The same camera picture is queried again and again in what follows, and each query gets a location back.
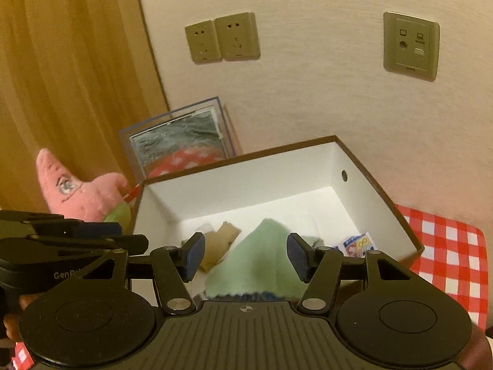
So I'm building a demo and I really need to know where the beige cloth piece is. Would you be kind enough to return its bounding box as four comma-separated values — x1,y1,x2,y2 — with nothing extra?
196,221,242,274

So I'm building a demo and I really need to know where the double wall power socket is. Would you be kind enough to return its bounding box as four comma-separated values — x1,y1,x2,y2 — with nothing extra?
185,12,261,64

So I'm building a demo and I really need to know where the acrylic photo frame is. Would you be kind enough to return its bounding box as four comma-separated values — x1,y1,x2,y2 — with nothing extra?
119,96,242,182

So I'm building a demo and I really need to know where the yellow brown curtain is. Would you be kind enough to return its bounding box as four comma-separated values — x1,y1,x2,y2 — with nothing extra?
1,0,167,211

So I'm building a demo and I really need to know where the brown cardboard box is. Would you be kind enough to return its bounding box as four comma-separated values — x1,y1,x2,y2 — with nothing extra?
128,134,425,305

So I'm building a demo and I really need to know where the person's left hand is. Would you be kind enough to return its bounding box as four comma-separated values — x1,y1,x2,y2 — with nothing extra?
3,293,42,343

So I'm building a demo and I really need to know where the green towel cloth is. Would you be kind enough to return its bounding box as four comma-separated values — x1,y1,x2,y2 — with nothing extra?
205,219,306,302

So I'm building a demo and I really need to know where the pink starfish plush toy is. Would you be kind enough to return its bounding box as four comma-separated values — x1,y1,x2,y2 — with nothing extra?
36,149,131,230

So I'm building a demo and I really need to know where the red white checkered tablecloth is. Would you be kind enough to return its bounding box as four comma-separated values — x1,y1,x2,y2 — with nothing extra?
398,205,489,330

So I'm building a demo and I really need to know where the wall data socket plate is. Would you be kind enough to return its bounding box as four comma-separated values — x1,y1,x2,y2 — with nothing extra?
383,12,440,82

